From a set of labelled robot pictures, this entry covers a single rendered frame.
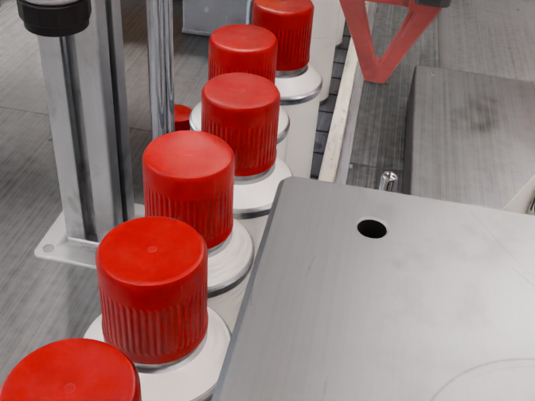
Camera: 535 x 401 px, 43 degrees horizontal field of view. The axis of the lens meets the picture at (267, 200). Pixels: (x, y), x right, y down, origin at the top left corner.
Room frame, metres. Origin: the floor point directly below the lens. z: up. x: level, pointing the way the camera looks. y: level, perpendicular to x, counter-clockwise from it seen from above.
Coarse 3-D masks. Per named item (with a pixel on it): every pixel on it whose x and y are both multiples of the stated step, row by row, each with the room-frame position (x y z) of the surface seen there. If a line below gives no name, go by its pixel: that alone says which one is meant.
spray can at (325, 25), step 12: (312, 0) 0.60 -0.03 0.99; (324, 0) 0.61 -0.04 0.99; (336, 0) 0.61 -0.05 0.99; (324, 12) 0.61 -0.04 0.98; (336, 12) 0.62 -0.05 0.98; (324, 24) 0.61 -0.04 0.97; (336, 24) 0.62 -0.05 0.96; (312, 36) 0.60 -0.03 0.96; (324, 36) 0.61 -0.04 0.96; (336, 36) 0.62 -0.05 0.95; (312, 48) 0.60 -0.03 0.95; (324, 48) 0.61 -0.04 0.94; (312, 60) 0.60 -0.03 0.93; (324, 60) 0.61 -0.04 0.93; (324, 72) 0.61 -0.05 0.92; (324, 84) 0.61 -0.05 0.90; (324, 96) 0.61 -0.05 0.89
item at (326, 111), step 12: (348, 36) 0.79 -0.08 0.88; (348, 48) 0.75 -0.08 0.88; (336, 60) 0.72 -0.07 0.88; (336, 72) 0.69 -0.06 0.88; (336, 84) 0.66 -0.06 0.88; (336, 96) 0.63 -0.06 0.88; (324, 108) 0.61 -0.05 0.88; (324, 120) 0.58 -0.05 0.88; (324, 132) 0.56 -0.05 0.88; (324, 144) 0.54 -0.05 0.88; (312, 168) 0.50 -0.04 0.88
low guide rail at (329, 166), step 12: (348, 60) 0.65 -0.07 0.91; (348, 72) 0.62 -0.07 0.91; (348, 84) 0.59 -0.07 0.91; (348, 96) 0.57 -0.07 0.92; (336, 108) 0.55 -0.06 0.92; (348, 108) 0.56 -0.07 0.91; (336, 120) 0.52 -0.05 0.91; (336, 132) 0.50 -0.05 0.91; (336, 144) 0.48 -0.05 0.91; (324, 156) 0.47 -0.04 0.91; (336, 156) 0.47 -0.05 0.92; (324, 168) 0.45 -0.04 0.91; (336, 168) 0.46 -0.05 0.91; (324, 180) 0.43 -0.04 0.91
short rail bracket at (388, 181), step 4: (388, 172) 0.40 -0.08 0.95; (392, 172) 0.40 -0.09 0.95; (384, 176) 0.40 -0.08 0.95; (388, 176) 0.39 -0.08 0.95; (392, 176) 0.39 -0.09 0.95; (396, 176) 0.40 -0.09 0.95; (384, 180) 0.39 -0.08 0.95; (388, 180) 0.39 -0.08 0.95; (392, 180) 0.39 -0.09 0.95; (396, 180) 0.39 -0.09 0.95; (380, 184) 0.40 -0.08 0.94; (384, 184) 0.39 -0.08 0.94; (388, 184) 0.39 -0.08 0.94; (392, 184) 0.39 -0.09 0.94; (380, 188) 0.40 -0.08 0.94; (384, 188) 0.39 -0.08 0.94; (388, 188) 0.39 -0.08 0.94; (392, 188) 0.39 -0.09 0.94; (392, 192) 0.39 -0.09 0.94
